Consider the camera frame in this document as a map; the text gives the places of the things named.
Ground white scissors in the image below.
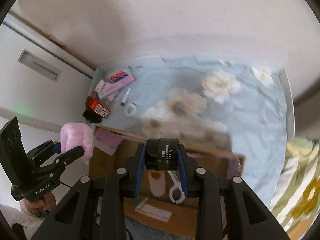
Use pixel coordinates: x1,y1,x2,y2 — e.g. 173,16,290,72
168,171,186,204

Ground white cabinet door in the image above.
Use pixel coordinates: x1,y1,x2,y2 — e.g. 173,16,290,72
1,14,94,132

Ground black fluffy item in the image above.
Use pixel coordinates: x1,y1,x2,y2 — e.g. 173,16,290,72
82,109,103,124

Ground red cap lip balm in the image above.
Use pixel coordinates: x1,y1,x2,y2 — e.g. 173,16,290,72
120,88,132,106

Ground left forearm fluffy sleeve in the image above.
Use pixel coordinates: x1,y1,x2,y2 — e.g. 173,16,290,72
1,201,44,239

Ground pink fluffy headband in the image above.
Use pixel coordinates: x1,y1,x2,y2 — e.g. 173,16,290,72
60,122,93,163

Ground left hand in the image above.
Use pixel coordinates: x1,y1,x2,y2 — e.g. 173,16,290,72
23,191,56,217

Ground red small box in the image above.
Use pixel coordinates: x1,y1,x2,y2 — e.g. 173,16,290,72
86,96,111,119

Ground white tape ring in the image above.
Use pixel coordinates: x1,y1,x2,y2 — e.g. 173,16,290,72
124,102,138,117

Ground long pink box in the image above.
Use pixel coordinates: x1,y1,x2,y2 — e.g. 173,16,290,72
98,81,127,99

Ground yellow green patterned blanket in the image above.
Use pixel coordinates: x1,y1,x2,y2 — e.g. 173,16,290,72
270,137,319,239

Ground cardboard box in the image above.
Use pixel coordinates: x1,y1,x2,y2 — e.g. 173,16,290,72
89,126,246,238

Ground black cylindrical jar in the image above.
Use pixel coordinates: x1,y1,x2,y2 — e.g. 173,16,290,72
144,138,178,171

